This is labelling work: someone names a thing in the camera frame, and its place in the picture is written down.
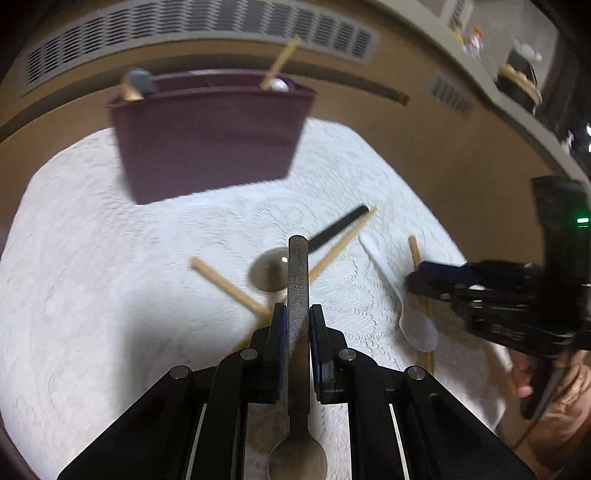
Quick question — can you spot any person's right hand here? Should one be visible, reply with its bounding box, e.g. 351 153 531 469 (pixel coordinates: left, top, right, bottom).
517 351 590 479

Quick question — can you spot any grey kitchen countertop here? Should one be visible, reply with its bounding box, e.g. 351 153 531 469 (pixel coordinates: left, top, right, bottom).
363 0 591 186

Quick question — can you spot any grey vent grille small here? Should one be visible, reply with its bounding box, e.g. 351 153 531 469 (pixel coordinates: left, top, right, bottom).
430 72 474 117

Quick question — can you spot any blue plastic spoon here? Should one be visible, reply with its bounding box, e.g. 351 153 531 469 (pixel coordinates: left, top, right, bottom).
129 69 159 99

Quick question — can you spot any white plastic spoon on table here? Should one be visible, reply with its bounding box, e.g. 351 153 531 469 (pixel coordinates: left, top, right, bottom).
360 233 439 353

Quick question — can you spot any grey vent grille long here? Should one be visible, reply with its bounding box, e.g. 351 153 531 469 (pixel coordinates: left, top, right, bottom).
21 0 381 94

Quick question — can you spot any white lace tablecloth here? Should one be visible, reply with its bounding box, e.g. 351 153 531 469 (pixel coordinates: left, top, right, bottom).
0 117 518 480

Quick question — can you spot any long wooden chopstick front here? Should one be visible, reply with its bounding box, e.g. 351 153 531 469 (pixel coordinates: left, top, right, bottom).
189 257 271 318

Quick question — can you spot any golden wooden spoon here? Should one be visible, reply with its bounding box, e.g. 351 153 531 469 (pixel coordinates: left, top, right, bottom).
119 72 143 102

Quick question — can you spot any purple plastic utensil bin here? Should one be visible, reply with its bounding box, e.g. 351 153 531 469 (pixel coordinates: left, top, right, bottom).
107 69 317 205

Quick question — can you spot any white plastic spoon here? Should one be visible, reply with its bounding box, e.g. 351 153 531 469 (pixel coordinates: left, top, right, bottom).
267 78 290 92
360 233 439 353

